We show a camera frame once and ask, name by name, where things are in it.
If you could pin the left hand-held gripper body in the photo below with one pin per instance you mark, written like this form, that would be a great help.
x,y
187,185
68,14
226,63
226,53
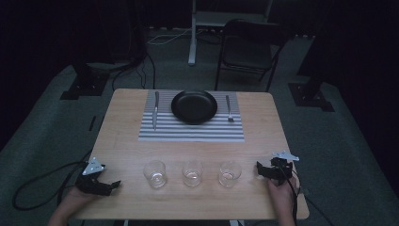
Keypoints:
x,y
89,183

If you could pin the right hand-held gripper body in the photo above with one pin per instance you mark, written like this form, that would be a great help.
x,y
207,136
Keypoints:
x,y
282,169

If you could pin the person's left hand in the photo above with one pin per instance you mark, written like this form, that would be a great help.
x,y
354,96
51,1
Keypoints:
x,y
73,199

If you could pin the person's right hand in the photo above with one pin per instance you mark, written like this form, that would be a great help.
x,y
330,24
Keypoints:
x,y
280,194

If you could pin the clear drinking glass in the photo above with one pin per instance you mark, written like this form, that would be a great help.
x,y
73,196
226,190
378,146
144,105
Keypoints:
x,y
229,174
155,174
192,173

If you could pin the small black floor object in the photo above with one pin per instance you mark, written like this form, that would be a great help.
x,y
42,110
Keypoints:
x,y
92,123

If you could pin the silver fork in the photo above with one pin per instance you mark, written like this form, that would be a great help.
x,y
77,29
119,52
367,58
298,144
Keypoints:
x,y
229,108

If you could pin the striped grey placemat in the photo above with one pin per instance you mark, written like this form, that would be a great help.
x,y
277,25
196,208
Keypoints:
x,y
191,130

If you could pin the silver table knife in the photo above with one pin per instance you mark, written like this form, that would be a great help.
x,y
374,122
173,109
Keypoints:
x,y
155,109

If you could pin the black plate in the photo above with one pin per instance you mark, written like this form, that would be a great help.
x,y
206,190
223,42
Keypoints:
x,y
194,106

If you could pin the black folding chair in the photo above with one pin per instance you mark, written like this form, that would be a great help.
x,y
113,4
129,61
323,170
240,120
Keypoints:
x,y
249,50

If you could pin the black stand with base plate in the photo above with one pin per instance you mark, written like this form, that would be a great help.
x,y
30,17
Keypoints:
x,y
310,94
86,83

